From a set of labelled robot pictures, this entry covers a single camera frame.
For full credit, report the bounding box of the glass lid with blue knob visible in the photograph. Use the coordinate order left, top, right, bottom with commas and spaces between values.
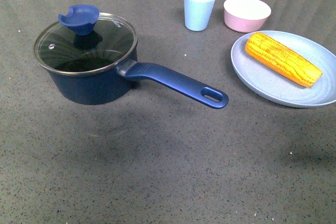
34, 4, 138, 75

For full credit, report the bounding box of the yellow corn cob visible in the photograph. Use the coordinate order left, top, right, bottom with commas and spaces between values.
245, 32, 323, 88

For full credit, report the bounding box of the dark blue saucepan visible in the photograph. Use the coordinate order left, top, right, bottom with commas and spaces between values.
33, 12, 229, 110

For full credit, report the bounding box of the light blue cup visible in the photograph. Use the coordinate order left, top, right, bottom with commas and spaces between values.
184, 0, 215, 31

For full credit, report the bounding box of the light blue plate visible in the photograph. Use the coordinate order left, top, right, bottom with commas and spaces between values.
231, 30, 335, 108

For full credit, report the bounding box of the pink bowl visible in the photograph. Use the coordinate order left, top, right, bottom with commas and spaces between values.
223, 0, 271, 33

